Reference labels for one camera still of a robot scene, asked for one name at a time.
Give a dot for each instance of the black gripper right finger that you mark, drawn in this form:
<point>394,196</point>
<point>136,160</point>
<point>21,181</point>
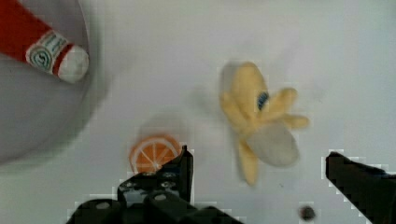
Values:
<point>371,190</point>

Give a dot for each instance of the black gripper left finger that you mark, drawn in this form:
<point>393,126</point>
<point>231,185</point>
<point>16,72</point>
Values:
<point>158,197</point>

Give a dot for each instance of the yellow plush banana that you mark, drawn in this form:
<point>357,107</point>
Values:
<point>261,121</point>

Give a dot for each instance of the plush orange slice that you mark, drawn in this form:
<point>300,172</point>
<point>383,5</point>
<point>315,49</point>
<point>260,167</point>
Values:
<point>151,153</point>

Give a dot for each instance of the pink round plate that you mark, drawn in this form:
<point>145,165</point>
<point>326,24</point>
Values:
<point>34,106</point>

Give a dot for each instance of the red plush ketchup bottle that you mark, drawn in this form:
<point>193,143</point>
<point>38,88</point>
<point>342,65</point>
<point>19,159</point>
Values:
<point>28,39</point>

